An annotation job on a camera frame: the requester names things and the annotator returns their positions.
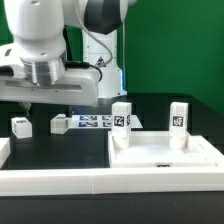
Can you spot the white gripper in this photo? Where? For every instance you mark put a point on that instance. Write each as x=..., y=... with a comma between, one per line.
x=75, y=87

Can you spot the white square tabletop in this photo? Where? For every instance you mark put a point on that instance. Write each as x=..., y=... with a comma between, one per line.
x=151, y=149

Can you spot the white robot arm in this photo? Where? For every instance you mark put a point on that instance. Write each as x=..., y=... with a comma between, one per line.
x=63, y=51

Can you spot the white U-shaped obstacle fence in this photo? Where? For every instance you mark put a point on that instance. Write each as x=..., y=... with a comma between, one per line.
x=115, y=180

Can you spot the white marker tag sheet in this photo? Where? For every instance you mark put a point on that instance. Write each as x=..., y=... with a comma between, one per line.
x=98, y=122

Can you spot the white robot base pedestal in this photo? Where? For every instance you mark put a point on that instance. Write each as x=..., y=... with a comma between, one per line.
x=101, y=51

